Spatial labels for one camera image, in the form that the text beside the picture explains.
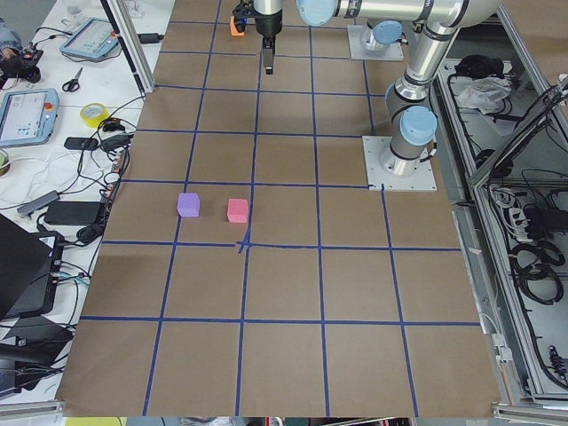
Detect teach pendant tablet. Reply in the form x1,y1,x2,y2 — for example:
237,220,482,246
59,18,119,62
1,88,59,148

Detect black laptop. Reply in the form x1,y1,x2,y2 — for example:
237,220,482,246
1,217,63,320

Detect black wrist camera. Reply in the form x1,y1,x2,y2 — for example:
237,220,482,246
232,0,254,23

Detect aluminium frame post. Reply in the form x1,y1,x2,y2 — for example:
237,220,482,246
100,0,155,97

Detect purple foam block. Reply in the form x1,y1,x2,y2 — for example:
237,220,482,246
177,193,201,217

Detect orange foam block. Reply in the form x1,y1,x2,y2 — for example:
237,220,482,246
230,16,247,36

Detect black handled scissors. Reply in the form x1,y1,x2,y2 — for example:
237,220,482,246
61,67,83,93

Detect yellow tape roll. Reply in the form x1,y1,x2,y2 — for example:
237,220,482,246
80,102,110,129

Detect coiled black cables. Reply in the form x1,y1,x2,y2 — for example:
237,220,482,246
509,246,565,307

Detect black power adapter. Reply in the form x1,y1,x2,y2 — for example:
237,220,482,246
44,201,100,225

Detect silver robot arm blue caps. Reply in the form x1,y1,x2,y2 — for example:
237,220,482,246
296,1,500,178

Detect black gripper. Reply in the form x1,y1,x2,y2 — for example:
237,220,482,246
256,12,281,75

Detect grey usb hub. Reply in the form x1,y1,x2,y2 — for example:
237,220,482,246
17,190,59,216

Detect far teach pendant tablet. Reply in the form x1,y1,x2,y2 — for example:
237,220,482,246
59,18,119,62

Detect brown paper mat blue grid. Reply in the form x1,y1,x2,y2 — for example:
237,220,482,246
58,1,500,418

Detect white crumpled cloth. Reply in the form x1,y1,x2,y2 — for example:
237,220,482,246
456,76,512,114

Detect near teach pendant tablet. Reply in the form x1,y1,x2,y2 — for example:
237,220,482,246
1,88,59,148

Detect black phone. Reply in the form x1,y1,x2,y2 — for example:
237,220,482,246
64,137,99,151

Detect pink foam block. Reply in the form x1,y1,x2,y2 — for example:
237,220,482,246
227,198,249,224

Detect white power strip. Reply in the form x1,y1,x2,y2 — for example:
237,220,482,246
507,207,532,242

